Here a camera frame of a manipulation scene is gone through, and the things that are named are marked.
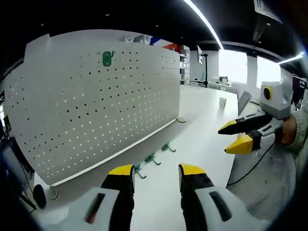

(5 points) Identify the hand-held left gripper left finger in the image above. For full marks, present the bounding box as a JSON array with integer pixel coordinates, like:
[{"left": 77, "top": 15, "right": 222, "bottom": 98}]
[{"left": 68, "top": 165, "right": 136, "bottom": 231}]

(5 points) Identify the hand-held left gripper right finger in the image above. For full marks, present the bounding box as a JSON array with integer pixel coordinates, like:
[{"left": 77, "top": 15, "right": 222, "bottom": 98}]
[{"left": 178, "top": 163, "right": 263, "bottom": 231}]

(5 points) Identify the green hook assembly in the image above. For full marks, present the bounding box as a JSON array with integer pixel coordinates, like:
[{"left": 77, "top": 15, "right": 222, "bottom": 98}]
[
  {"left": 160, "top": 142, "right": 177, "bottom": 153},
  {"left": 102, "top": 50, "right": 116, "bottom": 68},
  {"left": 143, "top": 153, "right": 161, "bottom": 166},
  {"left": 133, "top": 163, "right": 147, "bottom": 180}
]

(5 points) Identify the white pegboard mounting plate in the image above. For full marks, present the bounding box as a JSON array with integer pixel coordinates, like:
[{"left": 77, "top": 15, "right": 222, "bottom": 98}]
[{"left": 3, "top": 42, "right": 181, "bottom": 188}]

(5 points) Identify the person's right hand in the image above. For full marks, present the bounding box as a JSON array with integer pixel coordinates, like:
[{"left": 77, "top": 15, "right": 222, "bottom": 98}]
[{"left": 274, "top": 114, "right": 298, "bottom": 145}]

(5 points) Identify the grey tilted board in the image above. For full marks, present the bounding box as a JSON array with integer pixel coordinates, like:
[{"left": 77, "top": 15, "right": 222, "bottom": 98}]
[{"left": 237, "top": 90, "right": 253, "bottom": 115}]

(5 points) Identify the dark monitor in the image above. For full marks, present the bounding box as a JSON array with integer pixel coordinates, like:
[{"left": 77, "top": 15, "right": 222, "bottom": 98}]
[{"left": 292, "top": 74, "right": 308, "bottom": 108}]

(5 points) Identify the short ceiling light strip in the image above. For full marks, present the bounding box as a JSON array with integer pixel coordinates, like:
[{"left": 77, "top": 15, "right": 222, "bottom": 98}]
[{"left": 278, "top": 51, "right": 305, "bottom": 65}]

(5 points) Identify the grey mesh chair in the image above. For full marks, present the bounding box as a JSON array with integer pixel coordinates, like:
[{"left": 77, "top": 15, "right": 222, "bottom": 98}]
[{"left": 225, "top": 141, "right": 298, "bottom": 221}]

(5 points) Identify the black tripod stand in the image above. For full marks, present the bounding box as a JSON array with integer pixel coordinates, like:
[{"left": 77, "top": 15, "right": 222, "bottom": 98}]
[{"left": 196, "top": 44, "right": 210, "bottom": 89}]

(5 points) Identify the white metal shelving rack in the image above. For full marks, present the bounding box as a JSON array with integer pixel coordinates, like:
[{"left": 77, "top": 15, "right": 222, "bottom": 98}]
[{"left": 179, "top": 44, "right": 191, "bottom": 85}]

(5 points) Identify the long ceiling light strip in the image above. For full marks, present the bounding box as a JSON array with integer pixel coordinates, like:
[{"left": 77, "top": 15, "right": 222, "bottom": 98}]
[{"left": 182, "top": 0, "right": 224, "bottom": 51}]

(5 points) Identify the black cable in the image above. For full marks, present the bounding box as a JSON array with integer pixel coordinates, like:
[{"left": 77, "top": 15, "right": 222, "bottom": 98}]
[{"left": 227, "top": 141, "right": 276, "bottom": 186}]

